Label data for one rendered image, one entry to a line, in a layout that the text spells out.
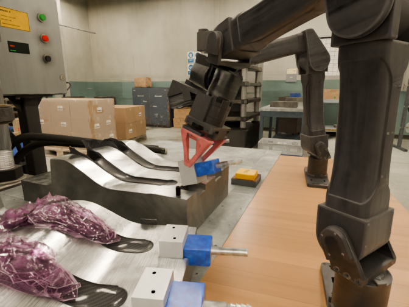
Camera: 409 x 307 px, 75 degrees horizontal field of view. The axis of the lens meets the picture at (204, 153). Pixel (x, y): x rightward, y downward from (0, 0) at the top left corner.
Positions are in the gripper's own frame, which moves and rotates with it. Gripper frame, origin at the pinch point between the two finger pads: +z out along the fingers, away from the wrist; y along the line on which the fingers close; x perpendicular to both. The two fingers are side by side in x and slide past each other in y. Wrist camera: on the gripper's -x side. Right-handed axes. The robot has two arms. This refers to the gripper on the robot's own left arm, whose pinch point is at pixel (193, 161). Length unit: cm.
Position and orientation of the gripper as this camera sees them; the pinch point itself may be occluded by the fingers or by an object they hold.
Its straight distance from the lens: 57.2
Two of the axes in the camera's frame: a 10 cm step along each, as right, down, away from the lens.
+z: -3.7, 8.9, 2.5
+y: -4.1, 0.9, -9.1
